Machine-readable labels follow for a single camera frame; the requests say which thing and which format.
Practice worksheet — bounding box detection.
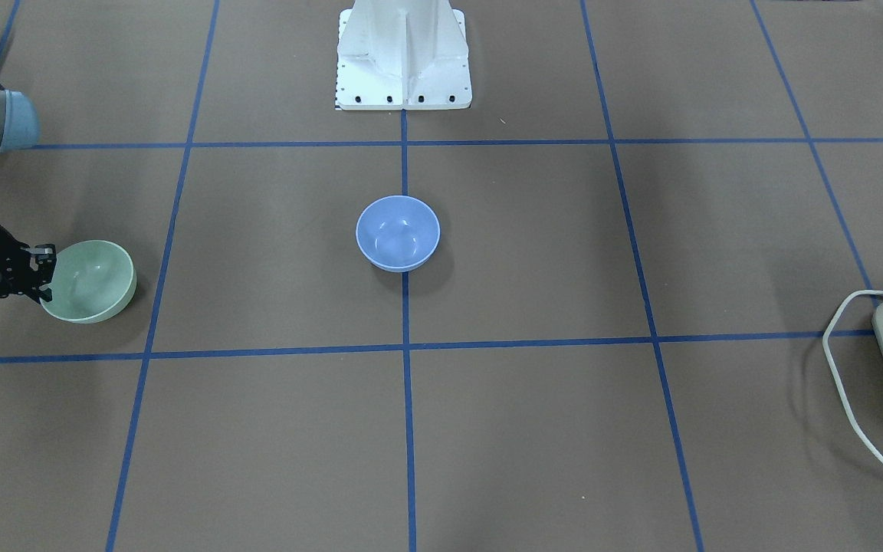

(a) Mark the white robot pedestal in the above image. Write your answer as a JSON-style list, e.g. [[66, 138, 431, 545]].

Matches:
[[334, 1, 473, 111]]

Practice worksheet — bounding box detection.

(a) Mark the green bowl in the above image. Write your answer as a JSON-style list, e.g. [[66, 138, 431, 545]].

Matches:
[[40, 240, 137, 324]]

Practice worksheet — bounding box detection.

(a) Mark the blue bowl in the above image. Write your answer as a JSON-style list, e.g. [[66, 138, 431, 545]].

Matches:
[[355, 195, 442, 273]]

